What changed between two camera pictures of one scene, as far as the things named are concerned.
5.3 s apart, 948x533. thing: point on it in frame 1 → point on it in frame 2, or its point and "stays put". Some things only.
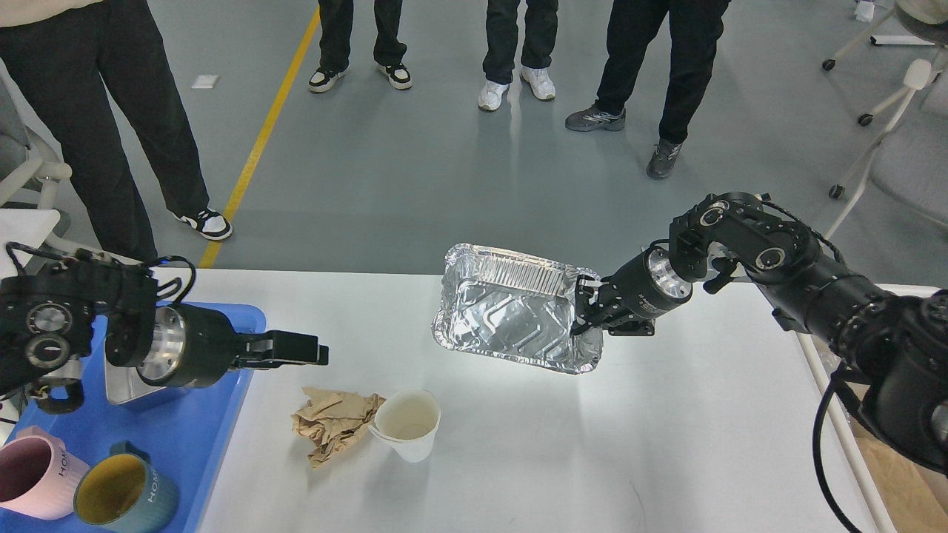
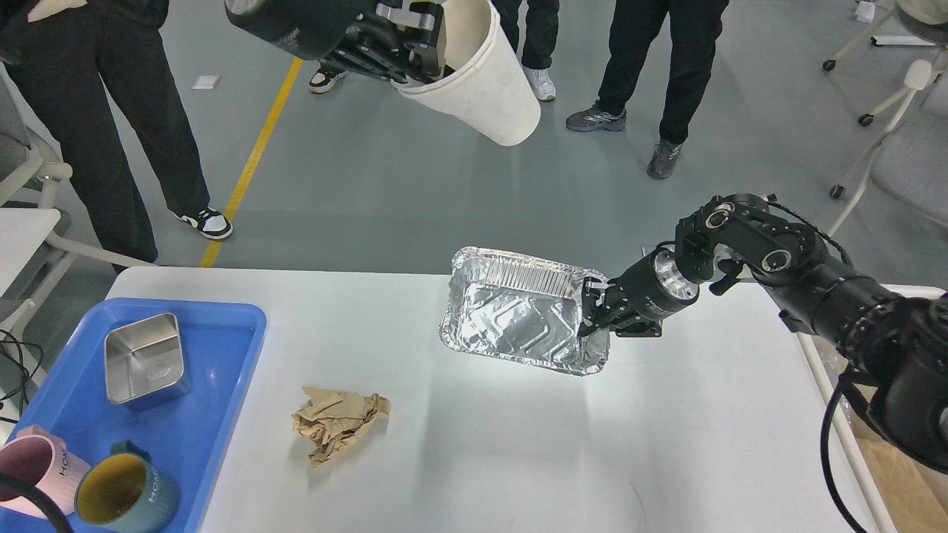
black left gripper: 193,346 → 359,35
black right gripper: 631,298 stays put
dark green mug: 124,492 stays put
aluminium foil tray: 498,303 stays put
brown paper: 334,420 stays put
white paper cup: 409,420 → 482,87
